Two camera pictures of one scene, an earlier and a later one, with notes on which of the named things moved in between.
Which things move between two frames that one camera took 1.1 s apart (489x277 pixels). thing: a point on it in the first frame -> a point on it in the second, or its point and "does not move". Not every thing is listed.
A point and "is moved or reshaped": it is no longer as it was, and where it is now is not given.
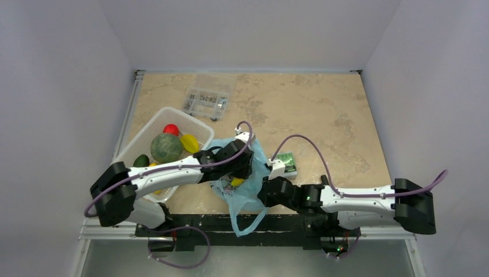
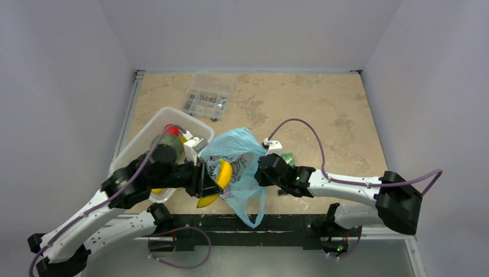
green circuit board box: [287, 158] does not move
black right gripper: [268, 190] -> [263, 172]
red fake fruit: [171, 128] does not move
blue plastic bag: [240, 193] is moved or reshaped
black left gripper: [245, 169] -> [202, 183]
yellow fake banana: [237, 182] -> [223, 177]
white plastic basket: [195, 138] does not move
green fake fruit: [166, 148] does not move
